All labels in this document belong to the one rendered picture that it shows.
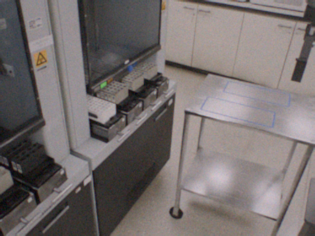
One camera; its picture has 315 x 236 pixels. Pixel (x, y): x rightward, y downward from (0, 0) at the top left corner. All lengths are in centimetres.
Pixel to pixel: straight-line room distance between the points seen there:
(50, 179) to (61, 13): 57
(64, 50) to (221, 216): 145
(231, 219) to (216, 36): 211
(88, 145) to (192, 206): 98
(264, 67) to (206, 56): 67
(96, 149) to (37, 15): 61
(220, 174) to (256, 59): 182
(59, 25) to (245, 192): 134
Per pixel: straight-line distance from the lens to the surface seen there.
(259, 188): 192
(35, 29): 103
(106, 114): 135
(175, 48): 375
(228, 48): 351
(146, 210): 205
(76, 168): 127
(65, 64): 116
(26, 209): 113
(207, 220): 204
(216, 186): 186
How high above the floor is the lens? 160
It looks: 34 degrees down
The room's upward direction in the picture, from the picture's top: 3 degrees clockwise
